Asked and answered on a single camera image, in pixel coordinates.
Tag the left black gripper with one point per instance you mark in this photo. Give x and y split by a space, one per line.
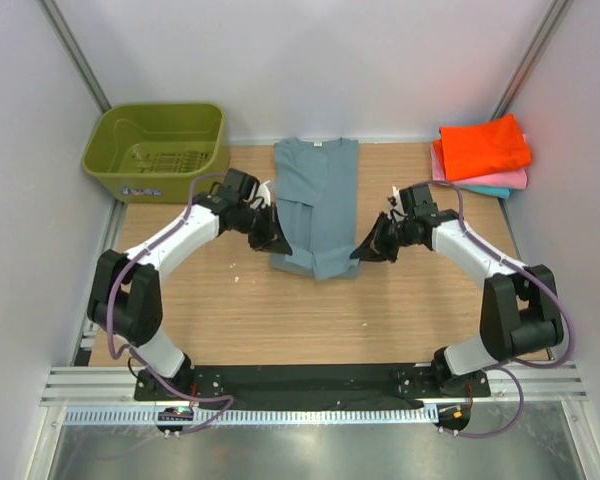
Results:
272 230

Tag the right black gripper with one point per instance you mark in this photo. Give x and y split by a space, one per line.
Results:
369 250

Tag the grey-blue t shirt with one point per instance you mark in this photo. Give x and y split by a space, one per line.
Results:
316 198

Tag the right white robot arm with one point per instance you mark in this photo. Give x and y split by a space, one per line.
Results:
520 311

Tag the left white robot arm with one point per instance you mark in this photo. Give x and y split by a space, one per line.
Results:
126 294

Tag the teal folded t shirt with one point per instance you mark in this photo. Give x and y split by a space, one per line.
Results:
496 192

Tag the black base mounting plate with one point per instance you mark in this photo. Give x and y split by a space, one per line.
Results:
330 387

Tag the olive green plastic basket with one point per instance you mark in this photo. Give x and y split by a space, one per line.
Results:
154 152

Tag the pink folded t shirt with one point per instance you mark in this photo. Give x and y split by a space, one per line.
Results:
516 179

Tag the orange folded t shirt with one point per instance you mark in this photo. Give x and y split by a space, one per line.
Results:
494 147

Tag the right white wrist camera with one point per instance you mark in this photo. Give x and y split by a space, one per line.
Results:
395 206

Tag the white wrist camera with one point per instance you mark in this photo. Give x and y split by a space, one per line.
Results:
395 206
266 191

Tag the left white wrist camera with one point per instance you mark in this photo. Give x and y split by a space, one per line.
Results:
266 191

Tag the white slotted cable duct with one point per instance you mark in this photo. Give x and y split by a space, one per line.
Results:
176 416

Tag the aluminium frame rail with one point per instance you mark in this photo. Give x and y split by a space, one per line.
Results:
118 385

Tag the right corner aluminium post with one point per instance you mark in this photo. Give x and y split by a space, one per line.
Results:
540 40

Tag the corner aluminium post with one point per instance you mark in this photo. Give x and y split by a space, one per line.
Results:
75 54
540 40

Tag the left corner aluminium post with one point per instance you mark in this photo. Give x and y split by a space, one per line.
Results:
75 54

